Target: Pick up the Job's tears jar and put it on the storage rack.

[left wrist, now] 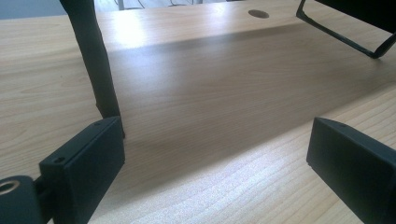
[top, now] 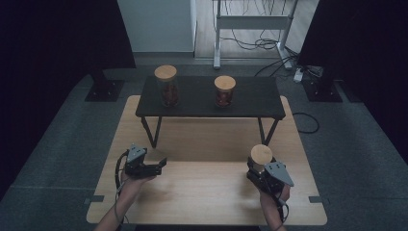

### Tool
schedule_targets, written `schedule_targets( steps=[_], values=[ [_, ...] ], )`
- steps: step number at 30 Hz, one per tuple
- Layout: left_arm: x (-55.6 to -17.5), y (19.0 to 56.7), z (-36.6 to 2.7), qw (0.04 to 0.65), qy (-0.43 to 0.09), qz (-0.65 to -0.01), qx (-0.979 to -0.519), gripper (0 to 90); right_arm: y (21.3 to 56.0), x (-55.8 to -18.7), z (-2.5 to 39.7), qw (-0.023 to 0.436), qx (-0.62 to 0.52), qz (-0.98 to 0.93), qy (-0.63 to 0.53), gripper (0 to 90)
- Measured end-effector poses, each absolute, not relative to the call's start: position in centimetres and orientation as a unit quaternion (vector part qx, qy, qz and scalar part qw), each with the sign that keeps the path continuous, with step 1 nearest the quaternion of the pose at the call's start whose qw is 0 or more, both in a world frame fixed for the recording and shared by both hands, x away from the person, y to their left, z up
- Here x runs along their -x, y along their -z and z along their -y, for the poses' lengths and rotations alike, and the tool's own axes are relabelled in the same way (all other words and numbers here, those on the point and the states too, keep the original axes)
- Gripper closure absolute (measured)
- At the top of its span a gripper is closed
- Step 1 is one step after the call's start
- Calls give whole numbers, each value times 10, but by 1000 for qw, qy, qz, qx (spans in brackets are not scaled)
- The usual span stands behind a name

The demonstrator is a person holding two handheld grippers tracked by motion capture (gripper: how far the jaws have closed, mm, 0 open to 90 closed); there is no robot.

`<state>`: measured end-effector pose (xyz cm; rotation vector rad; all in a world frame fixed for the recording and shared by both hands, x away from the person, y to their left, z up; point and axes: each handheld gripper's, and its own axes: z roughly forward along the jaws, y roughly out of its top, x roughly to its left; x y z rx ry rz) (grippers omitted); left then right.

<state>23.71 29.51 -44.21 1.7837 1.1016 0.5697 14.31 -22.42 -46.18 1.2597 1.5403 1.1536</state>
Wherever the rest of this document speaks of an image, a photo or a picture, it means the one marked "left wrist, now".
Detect round brown table grommet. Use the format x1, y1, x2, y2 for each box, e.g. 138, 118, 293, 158
247, 8, 271, 20

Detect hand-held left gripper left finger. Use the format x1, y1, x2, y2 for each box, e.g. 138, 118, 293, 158
38, 116, 126, 224

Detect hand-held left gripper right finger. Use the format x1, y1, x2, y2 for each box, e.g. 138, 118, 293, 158
305, 117, 396, 224

